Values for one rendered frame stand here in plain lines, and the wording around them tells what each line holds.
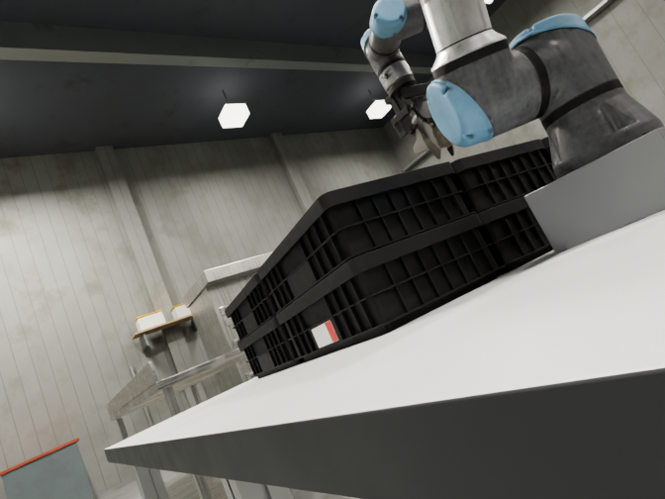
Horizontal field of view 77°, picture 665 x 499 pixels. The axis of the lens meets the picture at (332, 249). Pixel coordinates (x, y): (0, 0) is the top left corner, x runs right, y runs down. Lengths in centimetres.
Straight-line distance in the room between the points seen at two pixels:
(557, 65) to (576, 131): 10
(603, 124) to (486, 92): 17
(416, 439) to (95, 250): 843
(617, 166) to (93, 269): 815
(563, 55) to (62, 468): 608
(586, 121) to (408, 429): 62
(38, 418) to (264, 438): 766
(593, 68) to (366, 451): 66
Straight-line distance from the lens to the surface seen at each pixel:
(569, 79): 75
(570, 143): 73
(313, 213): 68
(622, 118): 74
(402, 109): 110
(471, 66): 69
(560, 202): 72
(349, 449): 21
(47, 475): 623
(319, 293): 74
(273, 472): 31
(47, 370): 800
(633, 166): 68
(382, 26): 102
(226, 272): 573
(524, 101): 72
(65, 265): 844
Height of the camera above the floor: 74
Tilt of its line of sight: 10 degrees up
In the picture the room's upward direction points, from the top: 25 degrees counter-clockwise
